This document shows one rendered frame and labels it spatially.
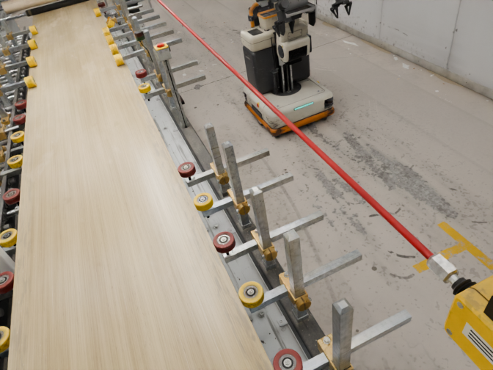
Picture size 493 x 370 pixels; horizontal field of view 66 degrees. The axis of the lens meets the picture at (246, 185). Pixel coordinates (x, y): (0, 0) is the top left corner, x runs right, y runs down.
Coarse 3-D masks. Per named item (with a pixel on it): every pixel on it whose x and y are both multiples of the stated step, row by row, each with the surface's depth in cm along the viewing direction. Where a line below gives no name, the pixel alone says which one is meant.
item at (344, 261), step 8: (344, 256) 133; (352, 256) 132; (360, 256) 133; (328, 264) 132; (336, 264) 131; (344, 264) 131; (312, 272) 130; (320, 272) 130; (328, 272) 130; (304, 280) 128; (312, 280) 129; (280, 288) 128; (264, 296) 126; (272, 296) 126; (280, 296) 127; (264, 304) 126
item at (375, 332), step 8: (400, 312) 117; (408, 312) 117; (384, 320) 116; (392, 320) 116; (400, 320) 115; (408, 320) 116; (368, 328) 115; (376, 328) 115; (384, 328) 114; (392, 328) 115; (360, 336) 114; (368, 336) 113; (376, 336) 114; (352, 344) 112; (360, 344) 112; (312, 360) 111; (320, 360) 110; (328, 360) 110; (304, 368) 109; (312, 368) 109; (320, 368) 110
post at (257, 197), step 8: (256, 192) 124; (256, 200) 126; (256, 208) 128; (264, 208) 130; (256, 216) 132; (264, 216) 132; (256, 224) 137; (264, 224) 134; (264, 232) 137; (264, 240) 140; (264, 248) 142
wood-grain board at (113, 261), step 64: (64, 64) 302; (64, 128) 222; (128, 128) 211; (64, 192) 176; (128, 192) 169; (64, 256) 146; (128, 256) 141; (192, 256) 136; (64, 320) 124; (128, 320) 120; (192, 320) 117
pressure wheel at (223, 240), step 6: (216, 234) 141; (222, 234) 141; (228, 234) 140; (216, 240) 139; (222, 240) 138; (228, 240) 138; (234, 240) 139; (216, 246) 137; (222, 246) 136; (228, 246) 136; (234, 246) 139; (222, 252) 138; (228, 252) 138
